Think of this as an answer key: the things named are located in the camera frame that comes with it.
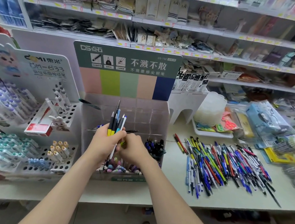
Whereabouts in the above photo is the pile of loose assorted pens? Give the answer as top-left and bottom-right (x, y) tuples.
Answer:
(168, 133), (287, 208)

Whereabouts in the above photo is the person's right hand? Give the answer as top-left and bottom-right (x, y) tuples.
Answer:
(115, 132), (159, 169)

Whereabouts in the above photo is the cluster of pastel capped pens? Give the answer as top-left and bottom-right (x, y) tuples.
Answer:
(103, 156), (144, 176)

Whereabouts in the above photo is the cluster of dark blue pens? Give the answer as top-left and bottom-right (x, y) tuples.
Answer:
(143, 138), (166, 162)

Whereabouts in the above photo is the pile of small assorted packets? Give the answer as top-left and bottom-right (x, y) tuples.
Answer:
(136, 25), (217, 54)

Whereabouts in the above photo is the black pen with yellow grip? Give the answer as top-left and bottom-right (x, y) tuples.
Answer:
(107, 112), (115, 137)

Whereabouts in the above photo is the row of dark flat packets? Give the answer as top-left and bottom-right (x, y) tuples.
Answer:
(28, 12), (133, 41)

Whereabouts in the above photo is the white perforated pen display stand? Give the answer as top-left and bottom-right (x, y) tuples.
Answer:
(0, 42), (89, 186)

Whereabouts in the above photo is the dark green pen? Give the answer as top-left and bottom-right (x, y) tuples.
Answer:
(78, 98), (102, 110)

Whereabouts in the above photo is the white plastic tray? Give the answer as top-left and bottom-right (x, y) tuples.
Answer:
(190, 117), (235, 139)

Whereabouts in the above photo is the black pen with teal grip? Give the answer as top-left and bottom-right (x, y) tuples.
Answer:
(116, 114), (125, 135)

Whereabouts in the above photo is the stack of clear plastic cups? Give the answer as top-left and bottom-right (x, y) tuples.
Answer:
(193, 90), (228, 128)

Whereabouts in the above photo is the yellow packaged item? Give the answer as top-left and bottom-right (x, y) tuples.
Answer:
(262, 146), (295, 166)

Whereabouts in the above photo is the white pen with blue tip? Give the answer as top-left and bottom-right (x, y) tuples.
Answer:
(109, 115), (127, 161)

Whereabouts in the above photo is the red and white pen carton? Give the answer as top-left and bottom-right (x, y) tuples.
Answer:
(24, 100), (56, 138)

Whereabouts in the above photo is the person's right forearm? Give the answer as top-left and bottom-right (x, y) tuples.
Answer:
(131, 158), (225, 224)

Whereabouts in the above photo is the pink scissors pack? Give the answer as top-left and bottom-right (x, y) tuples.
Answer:
(215, 110), (241, 134)

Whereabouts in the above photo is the clear acrylic pen display box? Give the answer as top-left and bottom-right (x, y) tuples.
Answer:
(76, 93), (172, 186)

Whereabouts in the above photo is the person's left forearm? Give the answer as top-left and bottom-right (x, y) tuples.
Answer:
(17, 148), (103, 224)

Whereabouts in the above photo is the blue packaged stationery set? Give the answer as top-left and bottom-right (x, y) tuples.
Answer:
(244, 98), (293, 139)

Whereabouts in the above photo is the stack of blue packets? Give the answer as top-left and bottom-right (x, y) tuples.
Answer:
(0, 0), (29, 27)

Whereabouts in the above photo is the person's left hand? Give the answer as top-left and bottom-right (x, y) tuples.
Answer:
(86, 122), (128, 170)

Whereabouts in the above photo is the group of white upright pens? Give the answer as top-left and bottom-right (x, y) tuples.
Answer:
(42, 81), (75, 133)

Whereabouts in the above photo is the green striped display sign card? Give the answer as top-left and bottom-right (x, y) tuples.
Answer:
(69, 40), (184, 103)

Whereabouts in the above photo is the row of packaged socks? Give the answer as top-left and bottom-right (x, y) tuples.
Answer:
(134, 0), (190, 26)

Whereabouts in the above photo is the group of purple capped pens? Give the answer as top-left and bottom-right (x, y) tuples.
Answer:
(0, 80), (40, 125)

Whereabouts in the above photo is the thin black pen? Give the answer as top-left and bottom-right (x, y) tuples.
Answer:
(111, 100), (121, 136)

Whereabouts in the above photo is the group of beige capped pens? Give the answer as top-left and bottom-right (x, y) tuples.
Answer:
(46, 140), (74, 165)

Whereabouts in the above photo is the white plastic riser stand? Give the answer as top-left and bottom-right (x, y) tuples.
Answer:
(166, 88), (209, 128)

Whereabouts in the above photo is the group of teal capped pens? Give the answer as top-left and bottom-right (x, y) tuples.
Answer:
(0, 132), (43, 172)

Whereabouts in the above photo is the row of black white refill boxes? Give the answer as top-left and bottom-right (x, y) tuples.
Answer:
(172, 69), (210, 94)

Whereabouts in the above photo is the white metal shelving unit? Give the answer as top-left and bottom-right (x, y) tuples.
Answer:
(2, 0), (295, 94)

